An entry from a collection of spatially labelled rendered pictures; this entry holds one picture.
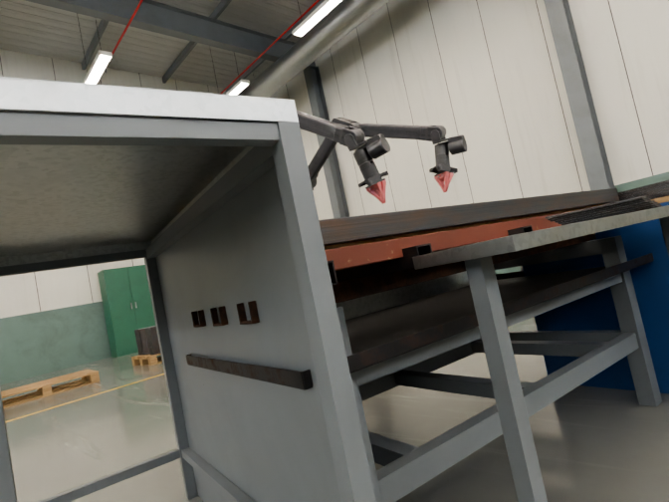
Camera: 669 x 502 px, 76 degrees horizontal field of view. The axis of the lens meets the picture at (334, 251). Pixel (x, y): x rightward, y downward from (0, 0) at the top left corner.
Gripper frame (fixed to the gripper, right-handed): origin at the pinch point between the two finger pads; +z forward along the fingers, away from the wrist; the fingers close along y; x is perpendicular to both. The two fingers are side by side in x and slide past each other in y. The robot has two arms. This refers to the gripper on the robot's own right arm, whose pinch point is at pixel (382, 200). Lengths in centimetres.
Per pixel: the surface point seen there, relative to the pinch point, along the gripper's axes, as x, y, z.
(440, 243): -34.5, -19.2, 17.1
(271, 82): 771, 528, -401
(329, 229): -36, -50, 1
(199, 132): -54, -77, -19
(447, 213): -34.7, -12.2, 11.0
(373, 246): -35, -41, 9
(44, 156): -29, -94, -31
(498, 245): -63, -36, 18
